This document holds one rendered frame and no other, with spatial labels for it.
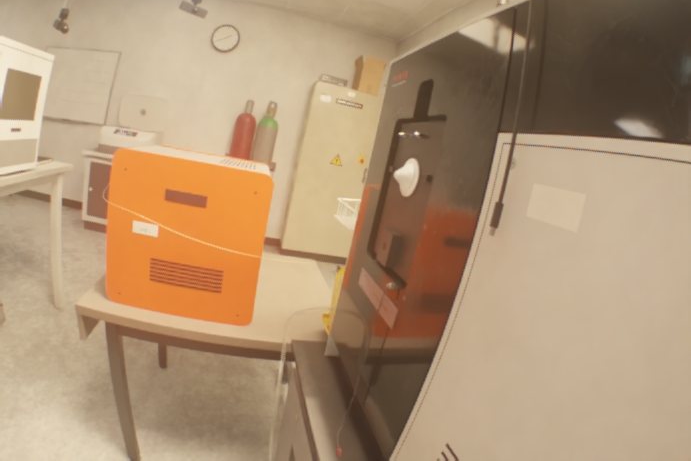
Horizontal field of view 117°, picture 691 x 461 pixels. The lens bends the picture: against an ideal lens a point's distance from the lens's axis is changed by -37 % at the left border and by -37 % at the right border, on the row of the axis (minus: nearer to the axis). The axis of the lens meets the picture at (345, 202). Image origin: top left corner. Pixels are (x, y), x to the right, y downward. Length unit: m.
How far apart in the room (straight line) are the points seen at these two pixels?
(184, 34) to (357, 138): 2.36
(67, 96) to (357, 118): 3.55
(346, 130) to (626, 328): 3.51
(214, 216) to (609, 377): 0.81
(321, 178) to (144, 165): 2.88
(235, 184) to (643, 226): 0.78
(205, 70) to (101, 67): 1.34
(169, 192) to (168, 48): 3.42
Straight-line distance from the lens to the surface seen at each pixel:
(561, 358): 0.28
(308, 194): 3.61
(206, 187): 0.84
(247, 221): 0.85
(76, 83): 4.61
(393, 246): 0.54
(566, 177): 0.29
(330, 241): 3.77
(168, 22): 4.30
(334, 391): 0.75
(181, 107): 4.02
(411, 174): 0.53
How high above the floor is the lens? 1.21
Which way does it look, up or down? 7 degrees down
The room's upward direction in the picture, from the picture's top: 12 degrees clockwise
